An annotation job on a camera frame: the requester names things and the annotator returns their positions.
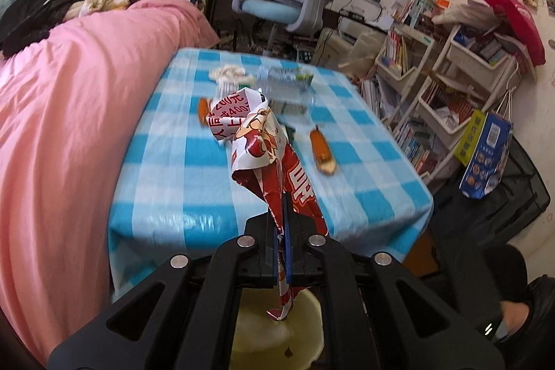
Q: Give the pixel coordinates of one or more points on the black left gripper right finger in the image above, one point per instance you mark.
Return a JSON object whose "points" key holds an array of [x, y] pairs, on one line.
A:
{"points": [[376, 314]]}

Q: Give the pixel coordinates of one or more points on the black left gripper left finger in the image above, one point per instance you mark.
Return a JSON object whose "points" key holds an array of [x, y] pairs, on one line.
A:
{"points": [[183, 315]]}

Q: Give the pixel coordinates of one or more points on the orange peel piece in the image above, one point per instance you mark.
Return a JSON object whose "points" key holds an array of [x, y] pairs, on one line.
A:
{"points": [[322, 155], [204, 109]]}

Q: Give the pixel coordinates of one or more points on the red white snack wrapper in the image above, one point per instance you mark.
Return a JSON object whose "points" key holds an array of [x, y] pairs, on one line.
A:
{"points": [[264, 162]]}

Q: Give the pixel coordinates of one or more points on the clear plastic bottle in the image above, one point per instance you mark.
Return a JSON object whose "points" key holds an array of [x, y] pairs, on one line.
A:
{"points": [[281, 91]]}

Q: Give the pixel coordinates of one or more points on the white tissue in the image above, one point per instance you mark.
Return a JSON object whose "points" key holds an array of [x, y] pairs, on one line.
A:
{"points": [[232, 74]]}

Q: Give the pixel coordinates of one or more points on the blue green milk carton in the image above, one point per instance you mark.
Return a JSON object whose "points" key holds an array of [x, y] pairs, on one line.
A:
{"points": [[303, 78]]}

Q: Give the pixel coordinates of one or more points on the yellow trash bin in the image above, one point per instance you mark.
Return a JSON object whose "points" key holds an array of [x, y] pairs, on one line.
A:
{"points": [[261, 342]]}

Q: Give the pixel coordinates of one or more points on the blue white checkered tablecloth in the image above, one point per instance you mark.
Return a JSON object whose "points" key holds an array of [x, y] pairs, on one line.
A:
{"points": [[175, 192]]}

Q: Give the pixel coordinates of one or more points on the blue paper shopping bag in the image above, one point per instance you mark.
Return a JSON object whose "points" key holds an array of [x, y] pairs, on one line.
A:
{"points": [[484, 150]]}

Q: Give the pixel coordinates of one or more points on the white book shelf rack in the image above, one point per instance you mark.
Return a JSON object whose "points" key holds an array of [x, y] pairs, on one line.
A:
{"points": [[442, 87]]}

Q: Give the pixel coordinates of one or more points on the pink duvet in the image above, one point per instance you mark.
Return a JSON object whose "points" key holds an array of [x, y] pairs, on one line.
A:
{"points": [[69, 108]]}

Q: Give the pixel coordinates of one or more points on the pink plastic bag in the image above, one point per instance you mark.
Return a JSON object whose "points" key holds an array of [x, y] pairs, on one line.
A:
{"points": [[523, 26]]}

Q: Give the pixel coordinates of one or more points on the black clothes pile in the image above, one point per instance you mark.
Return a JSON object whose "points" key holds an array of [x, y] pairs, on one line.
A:
{"points": [[29, 21]]}

